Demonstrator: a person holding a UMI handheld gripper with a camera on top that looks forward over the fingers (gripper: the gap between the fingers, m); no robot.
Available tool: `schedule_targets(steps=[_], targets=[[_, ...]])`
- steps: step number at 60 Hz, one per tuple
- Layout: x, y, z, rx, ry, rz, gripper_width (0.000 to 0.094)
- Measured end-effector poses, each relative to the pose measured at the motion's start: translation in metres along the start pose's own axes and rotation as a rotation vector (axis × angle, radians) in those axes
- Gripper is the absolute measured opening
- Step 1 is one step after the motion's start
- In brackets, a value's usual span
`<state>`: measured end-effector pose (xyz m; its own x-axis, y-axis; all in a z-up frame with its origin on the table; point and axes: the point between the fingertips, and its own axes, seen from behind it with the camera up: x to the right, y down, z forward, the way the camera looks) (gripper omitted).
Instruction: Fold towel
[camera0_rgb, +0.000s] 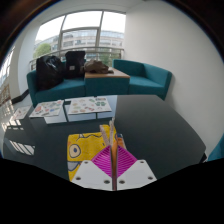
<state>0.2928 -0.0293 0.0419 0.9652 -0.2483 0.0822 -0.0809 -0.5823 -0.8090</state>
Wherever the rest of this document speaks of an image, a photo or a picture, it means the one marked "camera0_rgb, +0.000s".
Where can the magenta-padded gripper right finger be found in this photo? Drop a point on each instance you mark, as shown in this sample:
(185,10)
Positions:
(136,173)

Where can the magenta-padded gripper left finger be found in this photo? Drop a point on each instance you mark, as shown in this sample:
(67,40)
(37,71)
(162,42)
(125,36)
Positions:
(91,175)

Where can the teal sofa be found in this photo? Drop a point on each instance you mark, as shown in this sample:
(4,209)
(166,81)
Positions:
(63,90)

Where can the wooden balustrade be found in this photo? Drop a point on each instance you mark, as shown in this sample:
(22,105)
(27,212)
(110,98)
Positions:
(4,95)

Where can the black bag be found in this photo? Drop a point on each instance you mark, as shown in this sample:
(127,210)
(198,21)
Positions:
(49,72)

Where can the metal window railing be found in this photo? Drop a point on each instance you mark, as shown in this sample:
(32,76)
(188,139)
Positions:
(103,50)

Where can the teal armchair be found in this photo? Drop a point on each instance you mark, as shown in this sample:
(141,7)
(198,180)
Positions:
(146,81)

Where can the black backpack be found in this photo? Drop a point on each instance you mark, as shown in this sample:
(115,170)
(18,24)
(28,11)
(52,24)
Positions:
(74,65)

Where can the brown crumpled jacket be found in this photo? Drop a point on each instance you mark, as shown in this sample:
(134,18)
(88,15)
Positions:
(97,67)

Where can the teal chair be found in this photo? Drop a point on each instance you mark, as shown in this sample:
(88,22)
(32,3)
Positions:
(217,150)

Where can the teal wood-topped side table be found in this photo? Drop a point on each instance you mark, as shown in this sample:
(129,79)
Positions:
(106,85)

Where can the yellow pink cartoon towel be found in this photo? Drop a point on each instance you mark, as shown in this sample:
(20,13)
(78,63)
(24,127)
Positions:
(83,148)

